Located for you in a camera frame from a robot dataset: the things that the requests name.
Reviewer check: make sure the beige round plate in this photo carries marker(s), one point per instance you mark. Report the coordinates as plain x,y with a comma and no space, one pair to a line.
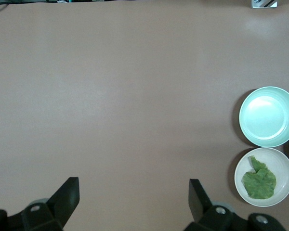
284,168

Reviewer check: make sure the pale green round plate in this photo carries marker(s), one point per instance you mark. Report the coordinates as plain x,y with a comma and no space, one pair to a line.
267,118

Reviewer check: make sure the silver table edge bracket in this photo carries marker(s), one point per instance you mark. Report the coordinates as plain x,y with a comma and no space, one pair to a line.
265,3

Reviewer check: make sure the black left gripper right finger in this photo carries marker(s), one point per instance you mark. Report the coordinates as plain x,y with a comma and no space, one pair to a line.
203,210

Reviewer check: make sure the green lettuce leaf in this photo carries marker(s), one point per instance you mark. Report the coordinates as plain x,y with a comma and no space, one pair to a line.
258,183

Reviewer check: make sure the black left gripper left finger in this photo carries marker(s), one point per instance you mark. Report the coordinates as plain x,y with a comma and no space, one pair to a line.
60,207

